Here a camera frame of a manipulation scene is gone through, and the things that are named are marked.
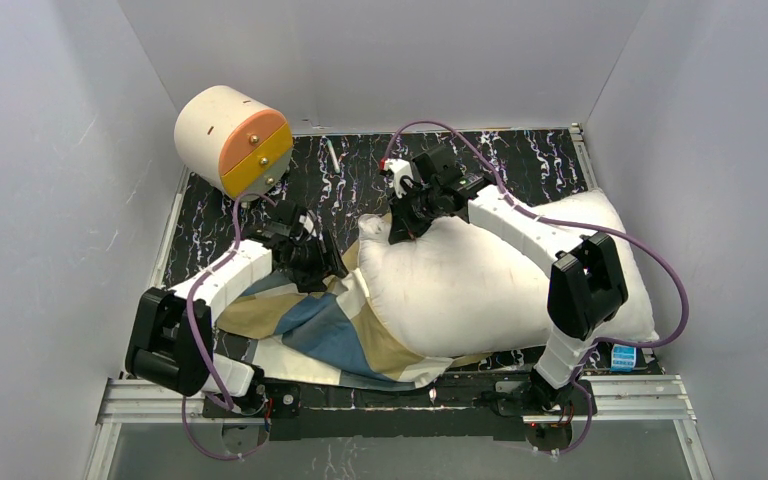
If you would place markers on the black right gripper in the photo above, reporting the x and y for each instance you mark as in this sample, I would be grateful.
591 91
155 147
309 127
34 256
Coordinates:
404 214

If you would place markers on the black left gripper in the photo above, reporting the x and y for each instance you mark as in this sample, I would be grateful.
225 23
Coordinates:
317 259

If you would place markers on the blue beige white pillowcase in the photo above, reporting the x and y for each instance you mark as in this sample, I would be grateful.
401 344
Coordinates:
329 338

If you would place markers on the white pillow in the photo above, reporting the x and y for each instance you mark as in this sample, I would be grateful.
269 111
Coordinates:
458 290

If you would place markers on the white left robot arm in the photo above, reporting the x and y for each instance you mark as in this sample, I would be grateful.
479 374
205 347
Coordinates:
172 338

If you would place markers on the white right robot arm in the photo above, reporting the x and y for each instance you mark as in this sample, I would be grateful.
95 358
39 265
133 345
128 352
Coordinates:
586 282

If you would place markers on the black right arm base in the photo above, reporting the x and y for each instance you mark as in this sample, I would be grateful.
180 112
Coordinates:
547 413

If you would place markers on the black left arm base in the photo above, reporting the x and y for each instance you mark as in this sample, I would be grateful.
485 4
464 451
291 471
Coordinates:
274 401

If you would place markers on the blue pillow label tag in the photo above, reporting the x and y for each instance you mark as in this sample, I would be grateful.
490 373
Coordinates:
623 358

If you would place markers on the round cream drawer cabinet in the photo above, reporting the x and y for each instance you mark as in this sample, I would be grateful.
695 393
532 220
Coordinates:
234 142

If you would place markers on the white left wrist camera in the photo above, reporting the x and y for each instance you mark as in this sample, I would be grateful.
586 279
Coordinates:
303 226

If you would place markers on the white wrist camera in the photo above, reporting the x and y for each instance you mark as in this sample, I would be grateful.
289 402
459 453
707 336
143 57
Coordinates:
400 175
303 226

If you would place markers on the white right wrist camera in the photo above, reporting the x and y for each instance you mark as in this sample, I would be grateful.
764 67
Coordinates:
400 175

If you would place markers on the aluminium table frame rail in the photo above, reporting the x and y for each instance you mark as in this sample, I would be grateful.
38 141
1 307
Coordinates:
644 427

